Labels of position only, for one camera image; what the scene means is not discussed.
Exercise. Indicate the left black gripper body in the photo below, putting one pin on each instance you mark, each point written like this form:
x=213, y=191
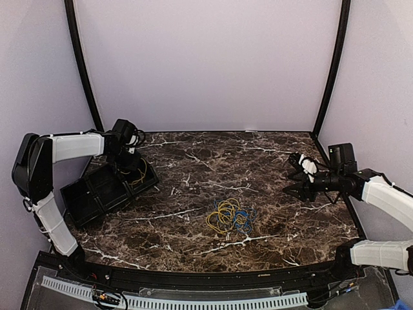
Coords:
x=124, y=162

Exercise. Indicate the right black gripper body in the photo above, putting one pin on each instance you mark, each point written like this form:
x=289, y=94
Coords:
x=313, y=192

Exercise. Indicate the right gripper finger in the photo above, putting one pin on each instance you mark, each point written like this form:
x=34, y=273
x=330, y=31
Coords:
x=297, y=176
x=296, y=190

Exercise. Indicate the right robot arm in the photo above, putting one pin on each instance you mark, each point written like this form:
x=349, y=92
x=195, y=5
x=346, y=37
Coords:
x=341, y=175

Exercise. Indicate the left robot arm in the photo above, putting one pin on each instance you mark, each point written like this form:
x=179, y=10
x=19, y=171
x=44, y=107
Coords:
x=32, y=173

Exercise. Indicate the black compartment tray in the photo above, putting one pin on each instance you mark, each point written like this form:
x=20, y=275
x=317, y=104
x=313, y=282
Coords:
x=102, y=191

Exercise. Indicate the blue object at corner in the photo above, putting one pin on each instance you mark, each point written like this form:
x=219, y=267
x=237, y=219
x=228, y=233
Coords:
x=401, y=305

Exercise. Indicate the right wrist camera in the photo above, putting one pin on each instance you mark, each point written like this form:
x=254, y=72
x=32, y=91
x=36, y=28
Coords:
x=300, y=162

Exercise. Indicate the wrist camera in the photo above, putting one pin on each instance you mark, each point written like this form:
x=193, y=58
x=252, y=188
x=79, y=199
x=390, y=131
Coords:
x=137, y=139
x=300, y=162

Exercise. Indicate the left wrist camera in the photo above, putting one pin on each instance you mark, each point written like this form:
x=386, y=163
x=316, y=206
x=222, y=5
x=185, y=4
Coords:
x=137, y=139

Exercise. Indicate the left black frame post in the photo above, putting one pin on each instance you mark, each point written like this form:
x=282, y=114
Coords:
x=81, y=64

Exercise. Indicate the black frame post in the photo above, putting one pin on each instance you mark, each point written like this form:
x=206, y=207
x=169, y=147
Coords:
x=334, y=67
x=81, y=64

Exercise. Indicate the white slotted cable duct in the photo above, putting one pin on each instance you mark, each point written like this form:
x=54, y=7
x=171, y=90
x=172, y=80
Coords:
x=176, y=299

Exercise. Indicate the black front rail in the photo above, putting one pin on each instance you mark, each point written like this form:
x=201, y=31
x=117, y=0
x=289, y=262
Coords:
x=316, y=279

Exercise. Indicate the right black frame post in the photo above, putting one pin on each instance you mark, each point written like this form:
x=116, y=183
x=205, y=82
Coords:
x=334, y=67

